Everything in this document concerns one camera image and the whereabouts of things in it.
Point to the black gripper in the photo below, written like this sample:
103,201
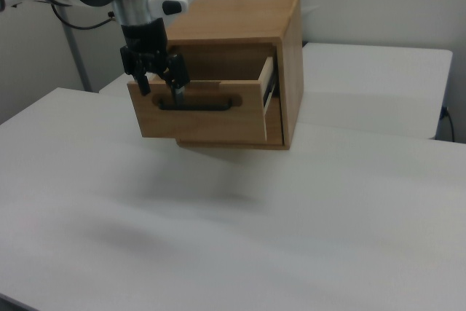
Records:
143,39

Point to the wooden drawer cabinet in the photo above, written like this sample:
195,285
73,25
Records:
233,16

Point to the grey aluminium frame post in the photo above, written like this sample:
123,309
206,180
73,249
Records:
78,56

